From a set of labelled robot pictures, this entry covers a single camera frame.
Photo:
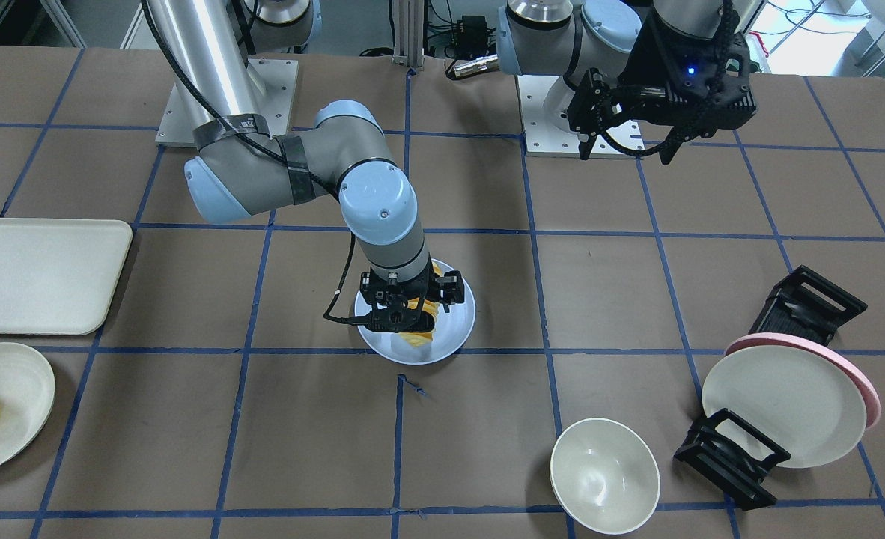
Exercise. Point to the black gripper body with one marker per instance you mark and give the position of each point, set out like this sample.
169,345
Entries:
649,60
451,288

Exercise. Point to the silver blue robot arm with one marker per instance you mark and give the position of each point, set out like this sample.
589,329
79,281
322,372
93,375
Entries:
242,170
555,38

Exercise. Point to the cream plate in rack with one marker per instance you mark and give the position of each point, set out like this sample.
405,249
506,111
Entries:
799,401

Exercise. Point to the black plate rack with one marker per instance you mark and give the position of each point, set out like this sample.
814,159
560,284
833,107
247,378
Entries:
806,304

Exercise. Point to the pink plate in rack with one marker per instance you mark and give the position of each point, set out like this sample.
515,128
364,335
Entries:
871,399

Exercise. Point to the cream round plate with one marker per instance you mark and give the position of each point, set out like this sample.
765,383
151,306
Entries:
27,395

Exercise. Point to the cream bowl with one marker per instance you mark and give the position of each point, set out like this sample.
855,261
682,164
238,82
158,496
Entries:
605,476

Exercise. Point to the cream rectangular tray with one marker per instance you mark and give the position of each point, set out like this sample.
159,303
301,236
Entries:
59,276

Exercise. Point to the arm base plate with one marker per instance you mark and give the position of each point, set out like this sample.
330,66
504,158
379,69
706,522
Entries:
265,87
542,104

